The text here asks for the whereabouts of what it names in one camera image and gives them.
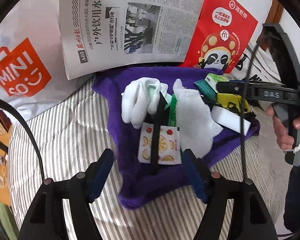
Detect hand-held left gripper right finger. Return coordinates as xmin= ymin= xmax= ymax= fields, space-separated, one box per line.
xmin=182 ymin=149 xmax=279 ymax=240

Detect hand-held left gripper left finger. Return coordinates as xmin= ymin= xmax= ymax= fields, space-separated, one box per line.
xmin=19 ymin=149 xmax=115 ymax=240

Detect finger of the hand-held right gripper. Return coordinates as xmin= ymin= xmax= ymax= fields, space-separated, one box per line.
xmin=216 ymin=80 xmax=252 ymax=98

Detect yellow mesh bag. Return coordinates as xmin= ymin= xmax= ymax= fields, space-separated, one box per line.
xmin=215 ymin=92 xmax=252 ymax=113

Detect light green tissue pack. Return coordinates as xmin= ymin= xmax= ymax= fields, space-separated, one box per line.
xmin=205 ymin=73 xmax=230 ymax=93

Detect teal striped cloth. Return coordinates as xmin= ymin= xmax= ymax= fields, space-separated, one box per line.
xmin=193 ymin=80 xmax=218 ymax=103

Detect white sponge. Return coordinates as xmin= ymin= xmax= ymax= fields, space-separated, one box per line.
xmin=211 ymin=106 xmax=257 ymax=133

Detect fruit print packet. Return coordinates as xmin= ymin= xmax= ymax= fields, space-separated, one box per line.
xmin=138 ymin=122 xmax=182 ymax=165

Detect white textured cloth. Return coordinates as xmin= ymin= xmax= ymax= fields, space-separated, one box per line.
xmin=171 ymin=79 xmax=224 ymax=158

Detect green packet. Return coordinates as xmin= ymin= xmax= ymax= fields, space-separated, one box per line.
xmin=168 ymin=94 xmax=179 ymax=127

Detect purple towel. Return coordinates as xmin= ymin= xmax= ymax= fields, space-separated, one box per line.
xmin=92 ymin=66 xmax=260 ymax=209

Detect white sock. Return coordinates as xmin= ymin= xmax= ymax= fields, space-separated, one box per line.
xmin=121 ymin=77 xmax=168 ymax=130

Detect person's right forearm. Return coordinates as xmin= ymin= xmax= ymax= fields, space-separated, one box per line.
xmin=282 ymin=140 xmax=300 ymax=233

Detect person's right hand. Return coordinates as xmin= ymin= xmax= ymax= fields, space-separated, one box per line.
xmin=267 ymin=106 xmax=300 ymax=152

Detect black curved band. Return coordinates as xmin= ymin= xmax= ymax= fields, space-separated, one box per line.
xmin=262 ymin=24 xmax=300 ymax=88
xmin=0 ymin=96 xmax=45 ymax=182

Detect red paper bag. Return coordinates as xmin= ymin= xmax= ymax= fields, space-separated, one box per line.
xmin=179 ymin=0 xmax=258 ymax=74

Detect newspaper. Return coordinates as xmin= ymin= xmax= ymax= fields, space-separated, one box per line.
xmin=59 ymin=0 xmax=207 ymax=80

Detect white plastic shopping bag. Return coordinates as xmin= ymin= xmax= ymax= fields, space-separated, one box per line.
xmin=0 ymin=5 xmax=73 ymax=125

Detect black cable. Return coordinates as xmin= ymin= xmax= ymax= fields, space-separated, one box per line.
xmin=240 ymin=34 xmax=274 ymax=180

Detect wooden door frame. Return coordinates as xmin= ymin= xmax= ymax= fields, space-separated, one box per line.
xmin=265 ymin=5 xmax=284 ymax=28

